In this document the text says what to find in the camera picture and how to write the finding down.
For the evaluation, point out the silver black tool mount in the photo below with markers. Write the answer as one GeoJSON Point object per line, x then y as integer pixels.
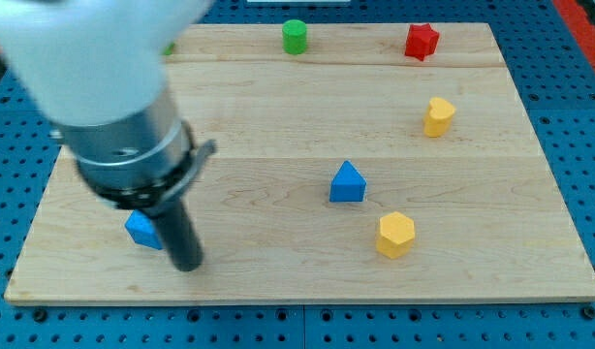
{"type": "Point", "coordinates": [145, 161]}

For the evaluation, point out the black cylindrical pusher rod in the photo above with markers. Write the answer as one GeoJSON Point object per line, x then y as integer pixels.
{"type": "Point", "coordinates": [175, 230]}

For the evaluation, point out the green block behind arm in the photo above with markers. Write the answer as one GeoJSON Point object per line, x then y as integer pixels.
{"type": "Point", "coordinates": [169, 49]}

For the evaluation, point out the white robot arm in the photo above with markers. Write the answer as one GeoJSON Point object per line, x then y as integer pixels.
{"type": "Point", "coordinates": [95, 69]}

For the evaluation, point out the blue triangle block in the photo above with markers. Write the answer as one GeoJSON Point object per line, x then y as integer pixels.
{"type": "Point", "coordinates": [348, 185]}

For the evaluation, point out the yellow hexagon block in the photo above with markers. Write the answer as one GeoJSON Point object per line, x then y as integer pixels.
{"type": "Point", "coordinates": [396, 235]}

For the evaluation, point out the blue cube block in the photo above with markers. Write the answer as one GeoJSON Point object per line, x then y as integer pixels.
{"type": "Point", "coordinates": [141, 231]}

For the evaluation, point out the wooden board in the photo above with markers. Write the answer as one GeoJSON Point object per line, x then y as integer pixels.
{"type": "Point", "coordinates": [491, 225]}

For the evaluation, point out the green cylinder block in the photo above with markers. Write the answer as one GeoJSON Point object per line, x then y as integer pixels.
{"type": "Point", "coordinates": [294, 36]}

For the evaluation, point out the yellow heart block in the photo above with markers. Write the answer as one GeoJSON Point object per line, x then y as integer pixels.
{"type": "Point", "coordinates": [438, 117]}

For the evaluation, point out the red star block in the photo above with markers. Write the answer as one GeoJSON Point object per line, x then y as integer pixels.
{"type": "Point", "coordinates": [421, 41]}

